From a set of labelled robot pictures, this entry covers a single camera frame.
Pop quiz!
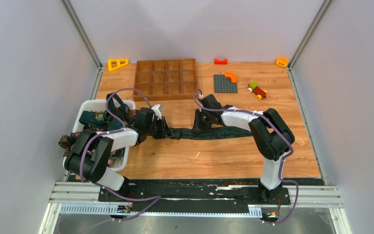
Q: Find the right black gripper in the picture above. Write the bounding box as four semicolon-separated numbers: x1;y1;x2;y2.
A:
191;110;213;134

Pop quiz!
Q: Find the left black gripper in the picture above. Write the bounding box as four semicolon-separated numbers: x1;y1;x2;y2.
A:
146;117;175;140

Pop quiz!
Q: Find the dark green leaf tie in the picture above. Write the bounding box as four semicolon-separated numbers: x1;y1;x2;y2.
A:
170;126;252;140

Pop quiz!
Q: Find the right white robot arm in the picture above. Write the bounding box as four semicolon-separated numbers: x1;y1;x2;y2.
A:
193;94;295;204

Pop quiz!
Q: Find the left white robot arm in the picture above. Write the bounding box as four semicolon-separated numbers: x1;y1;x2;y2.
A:
63;104;172;201

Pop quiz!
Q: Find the pile of patterned ties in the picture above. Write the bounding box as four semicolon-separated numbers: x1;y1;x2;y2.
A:
59;93;155;157

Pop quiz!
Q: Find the grey studded baseplate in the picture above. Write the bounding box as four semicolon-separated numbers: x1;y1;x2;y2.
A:
213;74;238;93

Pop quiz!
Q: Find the wooden compartment tray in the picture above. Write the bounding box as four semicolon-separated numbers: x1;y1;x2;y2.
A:
133;58;198;101

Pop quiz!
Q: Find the orange curved block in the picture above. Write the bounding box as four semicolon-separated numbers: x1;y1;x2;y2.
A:
224;72;238;83

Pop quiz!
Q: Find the red plastic block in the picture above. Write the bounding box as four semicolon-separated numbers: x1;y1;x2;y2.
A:
214;58;228;65

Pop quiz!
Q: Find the toy brick car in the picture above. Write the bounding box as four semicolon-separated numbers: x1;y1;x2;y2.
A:
247;81;267;100

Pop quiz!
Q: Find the white plastic basket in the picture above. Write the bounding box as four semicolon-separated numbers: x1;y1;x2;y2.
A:
62;99;137;173

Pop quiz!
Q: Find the yellow triangular block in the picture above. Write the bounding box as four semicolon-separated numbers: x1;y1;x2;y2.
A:
107;58;129;72

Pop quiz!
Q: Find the orange round block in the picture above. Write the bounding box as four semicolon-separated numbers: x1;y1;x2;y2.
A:
276;57;289;68

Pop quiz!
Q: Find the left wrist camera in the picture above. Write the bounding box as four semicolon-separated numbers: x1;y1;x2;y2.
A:
151;103;164;120

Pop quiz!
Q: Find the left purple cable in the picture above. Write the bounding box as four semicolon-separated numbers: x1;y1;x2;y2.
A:
78;88;162;207

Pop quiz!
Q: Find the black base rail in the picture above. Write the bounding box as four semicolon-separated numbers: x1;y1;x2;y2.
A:
98;176;293;215

